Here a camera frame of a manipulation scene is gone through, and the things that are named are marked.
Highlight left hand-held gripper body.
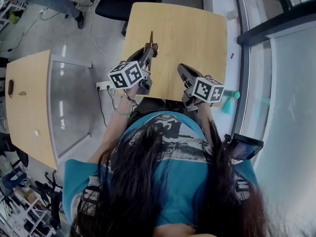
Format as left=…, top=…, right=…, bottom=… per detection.
left=108, top=47, right=153, bottom=96

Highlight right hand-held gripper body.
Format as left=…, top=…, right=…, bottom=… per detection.
left=177, top=63, right=225, bottom=112

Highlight brass binder clip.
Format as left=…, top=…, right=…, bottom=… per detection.
left=144, top=30, right=159, bottom=53

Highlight person's right forearm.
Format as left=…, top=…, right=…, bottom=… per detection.
left=196, top=102, right=215, bottom=143

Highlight person's left forearm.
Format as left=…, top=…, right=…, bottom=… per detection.
left=86, top=89, right=139, bottom=163

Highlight white power strip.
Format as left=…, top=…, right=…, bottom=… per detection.
left=95, top=80, right=116, bottom=90

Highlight teal spray bottle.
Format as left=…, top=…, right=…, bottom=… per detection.
left=222, top=98, right=235, bottom=116

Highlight black trousers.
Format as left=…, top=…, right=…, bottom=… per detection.
left=128, top=97, right=198, bottom=128

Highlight black office chair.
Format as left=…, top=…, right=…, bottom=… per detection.
left=82, top=0, right=163, bottom=37

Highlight black screen device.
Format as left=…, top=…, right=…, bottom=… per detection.
left=223, top=133, right=264, bottom=161

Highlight teal printed shirt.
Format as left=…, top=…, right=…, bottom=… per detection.
left=63, top=111, right=260, bottom=228

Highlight neon green object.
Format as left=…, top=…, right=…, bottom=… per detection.
left=9, top=10, right=22, bottom=25

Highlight black swivel chair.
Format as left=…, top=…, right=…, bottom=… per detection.
left=0, top=132, right=29, bottom=167

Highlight blue fabric item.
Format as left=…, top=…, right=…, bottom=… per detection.
left=1, top=173, right=28, bottom=195

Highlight white storage shelf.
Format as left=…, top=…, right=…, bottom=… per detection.
left=0, top=181, right=62, bottom=237

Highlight white floor cable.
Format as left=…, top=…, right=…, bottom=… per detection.
left=87, top=6, right=114, bottom=83

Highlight black power cable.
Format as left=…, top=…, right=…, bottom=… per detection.
left=97, top=87, right=109, bottom=128

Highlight dark window frame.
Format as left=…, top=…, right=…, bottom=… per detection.
left=226, top=0, right=316, bottom=172

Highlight wooden desk with white frame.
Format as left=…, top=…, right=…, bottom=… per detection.
left=4, top=49, right=92, bottom=171

